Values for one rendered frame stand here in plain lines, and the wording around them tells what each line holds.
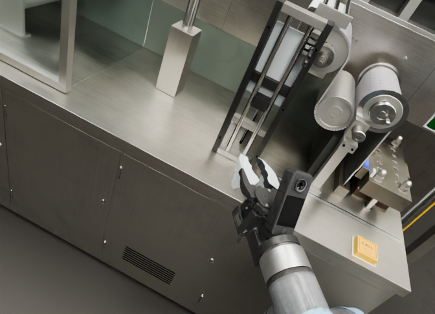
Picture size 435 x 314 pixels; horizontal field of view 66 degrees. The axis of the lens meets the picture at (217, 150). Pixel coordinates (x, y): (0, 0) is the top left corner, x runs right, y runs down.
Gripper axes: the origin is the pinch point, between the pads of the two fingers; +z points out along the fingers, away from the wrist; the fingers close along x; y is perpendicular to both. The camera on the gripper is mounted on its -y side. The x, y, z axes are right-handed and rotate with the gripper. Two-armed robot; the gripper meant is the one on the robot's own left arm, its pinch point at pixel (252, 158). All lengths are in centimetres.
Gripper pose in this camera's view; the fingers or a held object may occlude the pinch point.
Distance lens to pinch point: 68.4
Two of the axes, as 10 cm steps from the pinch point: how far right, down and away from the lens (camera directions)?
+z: -2.0, -6.9, 7.0
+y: -4.5, 7.0, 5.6
